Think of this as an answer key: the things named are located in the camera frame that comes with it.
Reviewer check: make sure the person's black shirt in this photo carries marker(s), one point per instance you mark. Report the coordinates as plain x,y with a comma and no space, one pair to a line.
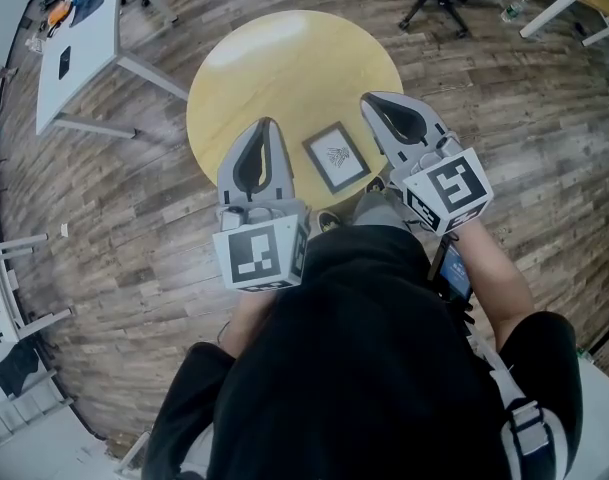
359,368

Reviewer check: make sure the black waist-worn screen device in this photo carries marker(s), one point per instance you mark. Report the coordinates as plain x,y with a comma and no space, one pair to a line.
456,273

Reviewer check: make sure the person's shoe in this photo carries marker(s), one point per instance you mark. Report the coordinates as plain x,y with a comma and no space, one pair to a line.
330,222
376,185

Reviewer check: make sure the black smartphone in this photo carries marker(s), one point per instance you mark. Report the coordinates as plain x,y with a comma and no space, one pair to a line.
64,62

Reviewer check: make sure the grey step ladder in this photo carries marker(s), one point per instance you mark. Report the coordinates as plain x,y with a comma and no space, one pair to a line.
29,408

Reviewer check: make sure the white paper scrap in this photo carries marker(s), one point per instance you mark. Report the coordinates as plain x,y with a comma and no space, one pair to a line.
64,228

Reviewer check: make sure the person's right shoe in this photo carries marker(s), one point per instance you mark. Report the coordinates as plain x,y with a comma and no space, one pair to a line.
376,185

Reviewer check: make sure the person's right forearm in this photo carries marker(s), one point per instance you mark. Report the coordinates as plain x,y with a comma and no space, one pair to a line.
499,283

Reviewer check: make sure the dark framed picture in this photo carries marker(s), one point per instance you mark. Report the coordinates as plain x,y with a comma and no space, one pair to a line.
336,158

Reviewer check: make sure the orange object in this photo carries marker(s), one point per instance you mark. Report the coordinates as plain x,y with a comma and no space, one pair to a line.
59,13

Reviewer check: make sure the clear water bottle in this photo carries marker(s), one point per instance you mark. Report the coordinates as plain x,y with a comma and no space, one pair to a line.
515,9

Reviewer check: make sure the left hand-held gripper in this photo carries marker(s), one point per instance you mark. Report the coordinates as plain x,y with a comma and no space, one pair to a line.
254,258

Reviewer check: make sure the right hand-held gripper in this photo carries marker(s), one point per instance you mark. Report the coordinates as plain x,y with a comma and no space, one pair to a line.
449,188

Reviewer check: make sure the person's left forearm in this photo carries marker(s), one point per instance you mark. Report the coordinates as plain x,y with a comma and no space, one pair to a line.
251,323

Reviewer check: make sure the person's grey trousers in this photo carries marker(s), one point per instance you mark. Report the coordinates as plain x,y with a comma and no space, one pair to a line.
379,213

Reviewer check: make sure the person's left shoe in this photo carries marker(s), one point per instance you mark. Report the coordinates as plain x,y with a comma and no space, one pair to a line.
330,222

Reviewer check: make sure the black cloth bag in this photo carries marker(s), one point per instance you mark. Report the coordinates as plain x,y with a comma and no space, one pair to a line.
19,368

